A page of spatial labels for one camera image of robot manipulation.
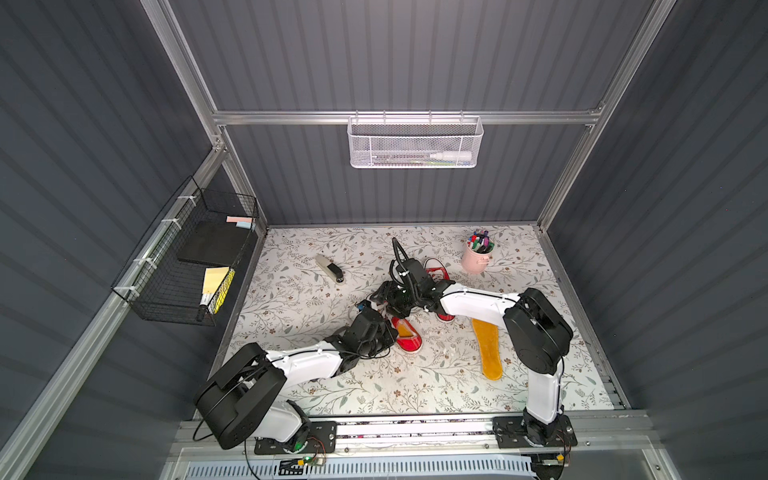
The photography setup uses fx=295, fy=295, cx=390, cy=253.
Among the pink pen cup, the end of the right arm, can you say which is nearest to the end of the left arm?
the end of the right arm

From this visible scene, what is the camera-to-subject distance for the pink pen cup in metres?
1.01

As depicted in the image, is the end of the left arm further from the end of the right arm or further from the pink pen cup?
the pink pen cup
